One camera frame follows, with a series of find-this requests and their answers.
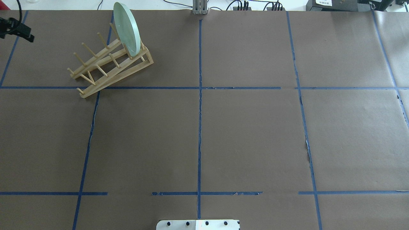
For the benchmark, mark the wooden dish rack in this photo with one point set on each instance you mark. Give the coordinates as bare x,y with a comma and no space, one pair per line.
110,65

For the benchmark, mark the light green round plate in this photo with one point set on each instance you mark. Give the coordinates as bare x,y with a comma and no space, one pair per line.
127,29

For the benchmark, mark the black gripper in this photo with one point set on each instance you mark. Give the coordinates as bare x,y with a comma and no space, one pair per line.
19,29

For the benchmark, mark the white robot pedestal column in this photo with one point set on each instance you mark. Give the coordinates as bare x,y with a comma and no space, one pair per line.
200,224

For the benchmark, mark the aluminium frame post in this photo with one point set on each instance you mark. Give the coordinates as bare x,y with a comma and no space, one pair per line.
200,7

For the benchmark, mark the black box with label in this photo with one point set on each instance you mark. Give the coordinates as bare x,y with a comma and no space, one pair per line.
332,5

